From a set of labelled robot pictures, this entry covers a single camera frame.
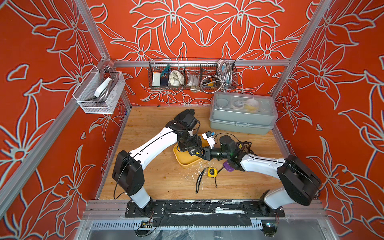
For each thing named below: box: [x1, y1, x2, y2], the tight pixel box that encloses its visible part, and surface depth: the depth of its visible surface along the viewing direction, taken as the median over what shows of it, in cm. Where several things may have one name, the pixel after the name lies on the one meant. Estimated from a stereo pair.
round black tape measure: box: [236, 142, 245, 151], surface depth 94 cm
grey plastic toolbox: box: [209, 92, 278, 135], surface depth 97 cm
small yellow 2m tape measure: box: [195, 166, 224, 194], surface depth 85 cm
